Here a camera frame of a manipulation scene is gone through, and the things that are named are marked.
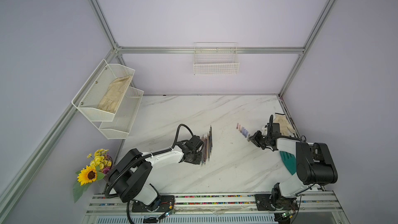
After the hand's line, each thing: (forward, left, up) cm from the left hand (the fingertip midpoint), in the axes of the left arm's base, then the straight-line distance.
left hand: (196, 160), depth 88 cm
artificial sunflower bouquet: (-11, +38, +25) cm, 47 cm away
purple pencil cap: (+20, -31, 0) cm, 36 cm away
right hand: (+13, -34, 0) cm, 36 cm away
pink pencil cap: (+24, -27, 0) cm, 37 cm away
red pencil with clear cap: (+7, -5, 0) cm, 8 cm away
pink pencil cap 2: (+22, -29, 0) cm, 36 cm away
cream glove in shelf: (+27, +42, +31) cm, 59 cm away
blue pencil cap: (+18, -32, +1) cm, 37 cm away
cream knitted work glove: (+22, -59, 0) cm, 62 cm away
